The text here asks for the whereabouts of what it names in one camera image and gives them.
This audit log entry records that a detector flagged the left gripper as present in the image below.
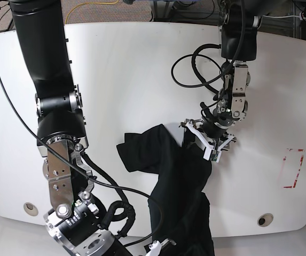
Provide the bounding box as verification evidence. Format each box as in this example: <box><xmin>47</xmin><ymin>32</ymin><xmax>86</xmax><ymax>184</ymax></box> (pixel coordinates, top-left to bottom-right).
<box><xmin>179</xmin><ymin>119</ymin><xmax>237</xmax><ymax>155</ymax></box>

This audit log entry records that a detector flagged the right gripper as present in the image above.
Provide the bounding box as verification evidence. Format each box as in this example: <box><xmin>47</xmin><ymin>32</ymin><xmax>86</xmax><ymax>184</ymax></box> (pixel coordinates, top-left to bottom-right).
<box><xmin>43</xmin><ymin>191</ymin><xmax>177</xmax><ymax>256</ymax></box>

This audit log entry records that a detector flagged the black t-shirt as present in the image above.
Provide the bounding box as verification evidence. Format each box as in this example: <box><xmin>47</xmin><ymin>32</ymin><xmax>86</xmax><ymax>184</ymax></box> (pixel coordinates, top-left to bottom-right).
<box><xmin>116</xmin><ymin>124</ymin><xmax>215</xmax><ymax>255</ymax></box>

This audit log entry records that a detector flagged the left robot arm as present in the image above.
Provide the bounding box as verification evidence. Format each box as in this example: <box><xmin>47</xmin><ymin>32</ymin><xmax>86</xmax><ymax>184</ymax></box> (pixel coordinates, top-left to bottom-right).
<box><xmin>181</xmin><ymin>1</ymin><xmax>262</xmax><ymax>162</ymax></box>

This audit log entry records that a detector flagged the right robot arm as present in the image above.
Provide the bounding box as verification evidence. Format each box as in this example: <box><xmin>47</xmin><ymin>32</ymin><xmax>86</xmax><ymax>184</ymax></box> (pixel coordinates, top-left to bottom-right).
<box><xmin>9</xmin><ymin>1</ymin><xmax>136</xmax><ymax>255</ymax></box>

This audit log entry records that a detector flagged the left table grommet hole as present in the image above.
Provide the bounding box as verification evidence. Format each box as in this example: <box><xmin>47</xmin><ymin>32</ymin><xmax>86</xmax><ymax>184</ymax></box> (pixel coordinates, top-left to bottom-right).
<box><xmin>23</xmin><ymin>203</ymin><xmax>38</xmax><ymax>217</ymax></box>

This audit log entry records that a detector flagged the table grommet hole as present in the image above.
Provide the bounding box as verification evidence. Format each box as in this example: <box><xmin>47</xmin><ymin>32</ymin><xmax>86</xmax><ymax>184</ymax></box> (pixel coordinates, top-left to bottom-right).
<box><xmin>23</xmin><ymin>203</ymin><xmax>38</xmax><ymax>217</ymax></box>
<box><xmin>257</xmin><ymin>213</ymin><xmax>273</xmax><ymax>227</ymax></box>

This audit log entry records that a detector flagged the red tape rectangle marking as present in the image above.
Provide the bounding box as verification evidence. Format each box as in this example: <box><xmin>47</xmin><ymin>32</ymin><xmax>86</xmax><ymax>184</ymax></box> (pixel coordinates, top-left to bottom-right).
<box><xmin>278</xmin><ymin>148</ymin><xmax>305</xmax><ymax>189</ymax></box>

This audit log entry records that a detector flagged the right table grommet hole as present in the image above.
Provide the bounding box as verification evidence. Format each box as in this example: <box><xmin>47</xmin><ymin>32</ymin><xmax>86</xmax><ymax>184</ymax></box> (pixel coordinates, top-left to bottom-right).
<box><xmin>257</xmin><ymin>213</ymin><xmax>273</xmax><ymax>227</ymax></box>

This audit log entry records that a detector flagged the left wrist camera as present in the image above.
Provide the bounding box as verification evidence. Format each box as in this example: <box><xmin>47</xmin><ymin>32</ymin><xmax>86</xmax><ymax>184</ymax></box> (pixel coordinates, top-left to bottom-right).
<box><xmin>203</xmin><ymin>148</ymin><xmax>222</xmax><ymax>163</ymax></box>

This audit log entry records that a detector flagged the yellow cable on floor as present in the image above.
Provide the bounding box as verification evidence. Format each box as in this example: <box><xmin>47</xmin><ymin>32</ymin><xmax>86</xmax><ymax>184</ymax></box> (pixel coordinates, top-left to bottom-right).
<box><xmin>65</xmin><ymin>0</ymin><xmax>120</xmax><ymax>25</ymax></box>

